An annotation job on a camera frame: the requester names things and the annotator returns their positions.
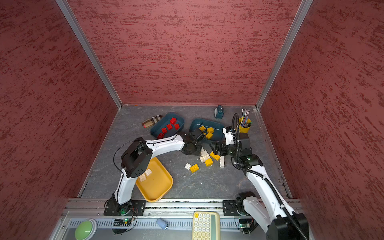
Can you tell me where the left teal plastic bin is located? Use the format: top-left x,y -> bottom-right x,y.
150,113 -> 185,139

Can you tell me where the cream green calculator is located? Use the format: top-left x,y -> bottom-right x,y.
192,211 -> 221,240

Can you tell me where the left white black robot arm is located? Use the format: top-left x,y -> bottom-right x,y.
105,129 -> 205,215

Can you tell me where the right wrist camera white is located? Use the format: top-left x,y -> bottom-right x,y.
223,126 -> 236,146

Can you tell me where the yellow pen cup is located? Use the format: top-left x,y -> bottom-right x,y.
239,117 -> 252,133

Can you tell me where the small blue grey cylinder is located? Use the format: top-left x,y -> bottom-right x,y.
156,218 -> 169,230

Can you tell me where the yellow lego bottom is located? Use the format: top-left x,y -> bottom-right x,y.
190,164 -> 200,173

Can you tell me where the white lego long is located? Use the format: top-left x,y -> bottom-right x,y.
139,173 -> 147,182

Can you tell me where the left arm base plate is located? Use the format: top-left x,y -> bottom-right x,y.
104,199 -> 147,216

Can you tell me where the right teal plastic bin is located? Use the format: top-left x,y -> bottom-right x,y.
189,118 -> 225,143

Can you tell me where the right circuit board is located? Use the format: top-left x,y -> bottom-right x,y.
238,219 -> 252,229

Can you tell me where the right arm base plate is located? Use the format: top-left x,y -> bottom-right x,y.
222,200 -> 248,217

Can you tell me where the left circuit board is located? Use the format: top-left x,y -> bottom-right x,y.
113,219 -> 131,228

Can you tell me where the circuit board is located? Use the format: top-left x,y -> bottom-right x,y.
238,219 -> 252,229
113,219 -> 131,228

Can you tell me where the teal white small bottle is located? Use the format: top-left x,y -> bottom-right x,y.
214,105 -> 224,119

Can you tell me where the white lego square piece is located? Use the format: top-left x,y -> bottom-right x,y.
145,169 -> 152,176

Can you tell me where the yellow plastic tray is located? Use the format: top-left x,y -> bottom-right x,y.
136,157 -> 174,202

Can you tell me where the plaid fabric pouch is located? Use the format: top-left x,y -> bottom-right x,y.
142,115 -> 163,128

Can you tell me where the red lego bottom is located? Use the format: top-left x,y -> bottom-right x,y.
170,118 -> 177,125

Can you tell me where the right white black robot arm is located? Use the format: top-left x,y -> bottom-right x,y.
210,133 -> 310,240

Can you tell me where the green push button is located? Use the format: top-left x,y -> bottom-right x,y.
75,219 -> 98,240

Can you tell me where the teal plastic bin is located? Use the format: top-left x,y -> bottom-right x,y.
150,113 -> 185,139
189,118 -> 225,143

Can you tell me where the red lego long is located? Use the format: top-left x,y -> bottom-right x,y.
157,133 -> 165,140

